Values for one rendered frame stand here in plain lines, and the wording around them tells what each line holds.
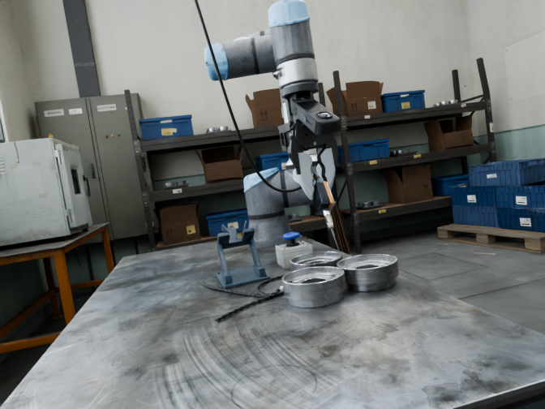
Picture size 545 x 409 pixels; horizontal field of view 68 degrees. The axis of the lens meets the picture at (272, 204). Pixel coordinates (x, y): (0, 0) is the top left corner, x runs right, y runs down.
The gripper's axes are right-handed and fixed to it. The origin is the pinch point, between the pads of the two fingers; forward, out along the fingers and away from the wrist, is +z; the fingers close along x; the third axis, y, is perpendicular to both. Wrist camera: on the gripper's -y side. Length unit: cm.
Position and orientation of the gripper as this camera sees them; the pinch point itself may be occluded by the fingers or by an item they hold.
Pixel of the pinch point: (319, 191)
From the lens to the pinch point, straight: 76.7
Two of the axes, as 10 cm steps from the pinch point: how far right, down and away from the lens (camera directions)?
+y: -3.3, -0.3, 9.4
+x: -9.3, 1.8, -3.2
